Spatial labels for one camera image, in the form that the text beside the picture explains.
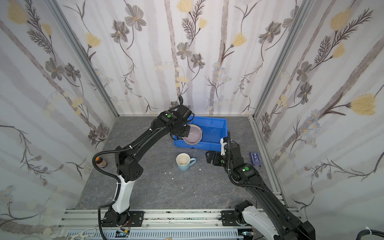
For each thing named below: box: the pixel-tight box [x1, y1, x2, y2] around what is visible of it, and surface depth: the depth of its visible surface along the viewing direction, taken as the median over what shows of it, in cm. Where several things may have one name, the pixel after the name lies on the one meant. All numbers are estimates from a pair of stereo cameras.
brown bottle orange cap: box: [95, 156, 108, 168], surface depth 90 cm
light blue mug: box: [175, 152, 197, 172], surface depth 89 cm
